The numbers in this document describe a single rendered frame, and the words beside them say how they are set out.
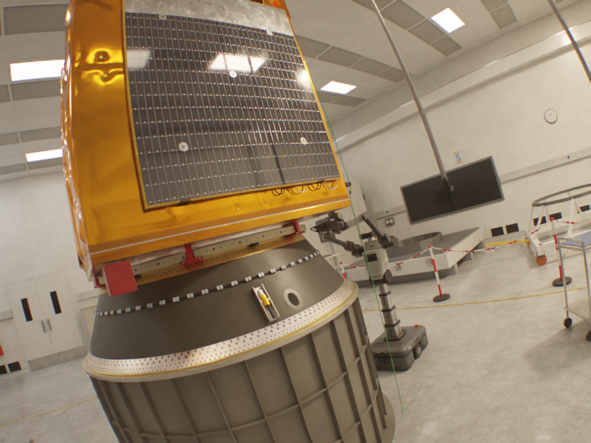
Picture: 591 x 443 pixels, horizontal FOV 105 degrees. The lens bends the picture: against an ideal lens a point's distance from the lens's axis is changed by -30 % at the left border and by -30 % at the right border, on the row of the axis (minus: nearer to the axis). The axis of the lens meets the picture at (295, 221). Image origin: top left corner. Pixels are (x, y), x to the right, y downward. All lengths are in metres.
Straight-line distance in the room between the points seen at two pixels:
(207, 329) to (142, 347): 0.39
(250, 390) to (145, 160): 1.22
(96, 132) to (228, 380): 1.35
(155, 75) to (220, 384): 1.61
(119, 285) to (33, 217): 8.58
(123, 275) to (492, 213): 9.05
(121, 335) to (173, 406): 0.49
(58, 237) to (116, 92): 8.24
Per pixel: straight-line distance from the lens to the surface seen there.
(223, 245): 1.77
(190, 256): 1.74
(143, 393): 1.80
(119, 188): 1.55
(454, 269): 6.89
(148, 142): 1.62
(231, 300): 1.69
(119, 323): 1.96
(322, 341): 1.84
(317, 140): 2.18
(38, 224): 9.92
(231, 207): 1.70
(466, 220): 9.80
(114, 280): 1.49
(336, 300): 1.97
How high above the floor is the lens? 1.63
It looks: 3 degrees up
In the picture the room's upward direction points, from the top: 16 degrees counter-clockwise
